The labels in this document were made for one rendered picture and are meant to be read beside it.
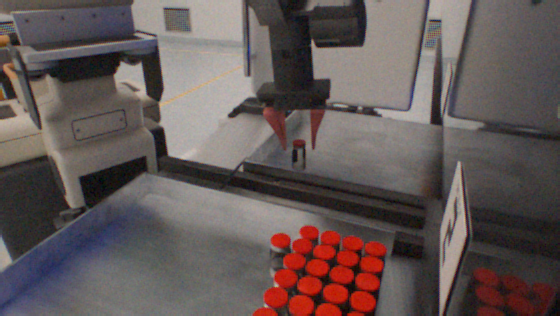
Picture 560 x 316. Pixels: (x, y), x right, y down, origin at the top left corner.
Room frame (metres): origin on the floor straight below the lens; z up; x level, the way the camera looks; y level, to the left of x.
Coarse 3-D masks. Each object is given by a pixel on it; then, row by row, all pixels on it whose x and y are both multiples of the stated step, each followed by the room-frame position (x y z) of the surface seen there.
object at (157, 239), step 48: (144, 192) 0.43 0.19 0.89; (192, 192) 0.41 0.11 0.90; (48, 240) 0.29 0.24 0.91; (96, 240) 0.33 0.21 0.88; (144, 240) 0.33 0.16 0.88; (192, 240) 0.33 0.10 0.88; (240, 240) 0.33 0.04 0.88; (384, 240) 0.31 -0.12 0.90; (0, 288) 0.24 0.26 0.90; (48, 288) 0.26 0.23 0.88; (96, 288) 0.26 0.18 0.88; (144, 288) 0.26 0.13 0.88; (192, 288) 0.26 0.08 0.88; (240, 288) 0.26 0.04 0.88; (384, 288) 0.26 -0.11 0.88
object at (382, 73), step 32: (384, 0) 1.01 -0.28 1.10; (416, 0) 0.98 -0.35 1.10; (256, 32) 1.12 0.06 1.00; (384, 32) 1.00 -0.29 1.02; (416, 32) 0.98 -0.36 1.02; (256, 64) 1.12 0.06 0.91; (320, 64) 1.06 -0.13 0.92; (352, 64) 1.03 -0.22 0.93; (384, 64) 1.00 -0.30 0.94; (416, 64) 0.98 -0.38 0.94; (352, 96) 1.02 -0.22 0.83; (384, 96) 0.99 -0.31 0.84
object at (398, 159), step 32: (288, 128) 0.64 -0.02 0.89; (320, 128) 0.67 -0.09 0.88; (352, 128) 0.67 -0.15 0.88; (384, 128) 0.64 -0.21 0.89; (416, 128) 0.62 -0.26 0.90; (256, 160) 0.51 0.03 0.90; (288, 160) 0.53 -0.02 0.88; (320, 160) 0.53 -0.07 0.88; (352, 160) 0.53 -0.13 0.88; (384, 160) 0.53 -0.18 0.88; (416, 160) 0.53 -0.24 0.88; (352, 192) 0.41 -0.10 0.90; (384, 192) 0.39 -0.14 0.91; (416, 192) 0.44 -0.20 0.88
